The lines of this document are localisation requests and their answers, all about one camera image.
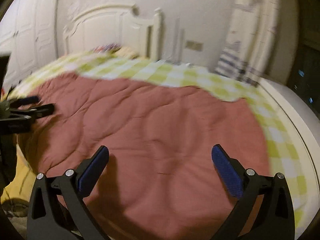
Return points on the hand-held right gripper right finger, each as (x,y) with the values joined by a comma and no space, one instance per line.
(227,172)

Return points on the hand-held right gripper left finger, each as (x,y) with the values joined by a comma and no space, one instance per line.
(91,172)

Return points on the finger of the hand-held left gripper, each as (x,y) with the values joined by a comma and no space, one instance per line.
(41,110)
(28,100)

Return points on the reddish-brown quilted blanket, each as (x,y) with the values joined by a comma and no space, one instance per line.
(150,130)

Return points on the yellow cloth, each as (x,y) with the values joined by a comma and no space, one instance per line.
(17,180)

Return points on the white wardrobe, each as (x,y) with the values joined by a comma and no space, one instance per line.
(30,30)

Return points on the flower embroidered pillow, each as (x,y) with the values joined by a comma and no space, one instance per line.
(107,48)

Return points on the white window bench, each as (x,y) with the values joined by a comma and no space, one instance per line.
(295,105)

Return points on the white wooden headboard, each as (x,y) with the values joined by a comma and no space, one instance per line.
(105,30)

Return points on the pale yellow pillow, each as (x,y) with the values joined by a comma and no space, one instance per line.
(128,52)

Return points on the yellow checked bed sheet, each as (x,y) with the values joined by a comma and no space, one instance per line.
(175,77)

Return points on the dark window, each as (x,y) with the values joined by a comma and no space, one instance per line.
(305,75)

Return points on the printed striped curtain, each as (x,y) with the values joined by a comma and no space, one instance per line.
(250,17)

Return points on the beige wall socket panel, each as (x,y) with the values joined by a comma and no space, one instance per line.
(194,45)

